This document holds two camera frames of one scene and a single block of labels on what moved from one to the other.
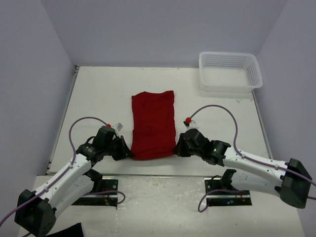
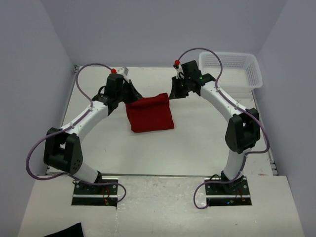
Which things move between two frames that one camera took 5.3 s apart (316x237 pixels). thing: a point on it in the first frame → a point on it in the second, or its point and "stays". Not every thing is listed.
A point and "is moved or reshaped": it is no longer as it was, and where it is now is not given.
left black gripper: (124, 152) → (135, 95)
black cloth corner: (74, 230) stays
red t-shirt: (153, 135) is moved or reshaped
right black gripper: (179, 150) → (175, 93)
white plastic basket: (229, 72) stays
